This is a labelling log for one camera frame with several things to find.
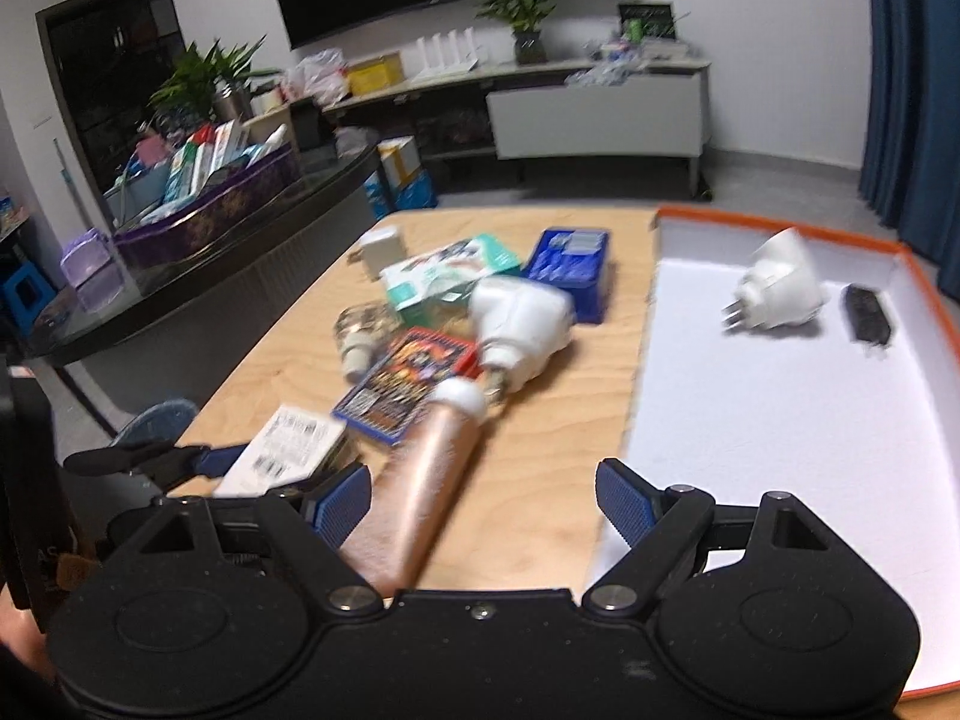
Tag blue plastic box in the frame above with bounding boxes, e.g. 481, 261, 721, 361
521, 227, 612, 325

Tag green and white packets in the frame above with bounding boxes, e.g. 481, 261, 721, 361
161, 120, 252, 203

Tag potted plant in dark pot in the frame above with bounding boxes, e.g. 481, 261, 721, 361
472, 0, 563, 65

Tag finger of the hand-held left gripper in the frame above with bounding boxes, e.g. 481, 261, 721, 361
64, 442, 252, 496

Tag blue curtain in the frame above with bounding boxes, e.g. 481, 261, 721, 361
859, 0, 960, 263

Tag orange-rimmed white box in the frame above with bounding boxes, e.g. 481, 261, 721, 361
592, 206, 960, 702

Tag white plastic bag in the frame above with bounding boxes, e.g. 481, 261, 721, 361
289, 49, 350, 102

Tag blue plastic stool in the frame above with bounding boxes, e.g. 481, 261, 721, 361
0, 259, 57, 335

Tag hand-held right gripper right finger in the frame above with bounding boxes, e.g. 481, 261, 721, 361
581, 457, 852, 616

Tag purple translucent container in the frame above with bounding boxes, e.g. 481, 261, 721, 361
60, 229, 125, 312

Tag copper tube with white cap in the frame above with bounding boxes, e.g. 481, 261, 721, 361
341, 377, 492, 597

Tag blue wrapped pack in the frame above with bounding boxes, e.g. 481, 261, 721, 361
364, 169, 440, 218

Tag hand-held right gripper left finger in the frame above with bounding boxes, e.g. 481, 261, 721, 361
101, 463, 380, 616

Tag teal cartoon bandage box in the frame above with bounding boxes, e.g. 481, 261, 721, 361
379, 235, 522, 331

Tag stack of small flat boxes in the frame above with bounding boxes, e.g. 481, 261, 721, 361
600, 37, 710, 65

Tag purple patterned tin box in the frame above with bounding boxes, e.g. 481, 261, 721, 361
112, 146, 301, 267

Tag pile of clear plastic packets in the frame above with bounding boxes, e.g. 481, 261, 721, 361
566, 64, 638, 87

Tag colourful card box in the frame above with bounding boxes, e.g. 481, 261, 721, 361
332, 328, 481, 449

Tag potted plant in steel pot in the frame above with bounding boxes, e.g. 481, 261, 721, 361
150, 37, 278, 125

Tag small white cube adapter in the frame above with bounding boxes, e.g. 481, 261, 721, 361
349, 225, 410, 282

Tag white antenna router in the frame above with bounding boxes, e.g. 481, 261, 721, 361
412, 28, 488, 80

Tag white barcode-labelled box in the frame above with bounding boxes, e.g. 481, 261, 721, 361
214, 405, 350, 500

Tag black curved glass counter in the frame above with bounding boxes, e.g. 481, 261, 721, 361
22, 142, 383, 368

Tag yellow box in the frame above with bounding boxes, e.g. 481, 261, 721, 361
345, 52, 406, 96

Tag white tv cabinet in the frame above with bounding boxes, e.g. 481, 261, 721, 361
322, 52, 713, 200

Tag green and black display box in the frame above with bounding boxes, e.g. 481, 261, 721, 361
616, 1, 680, 42

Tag small black device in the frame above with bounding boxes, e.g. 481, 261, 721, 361
841, 283, 895, 350

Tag dark shelf cabinet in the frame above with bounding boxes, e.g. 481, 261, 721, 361
37, 0, 185, 196

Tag white plug adapter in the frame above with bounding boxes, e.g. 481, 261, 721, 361
721, 227, 826, 335

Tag white and yellow carton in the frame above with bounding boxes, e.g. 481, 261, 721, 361
375, 136, 421, 188

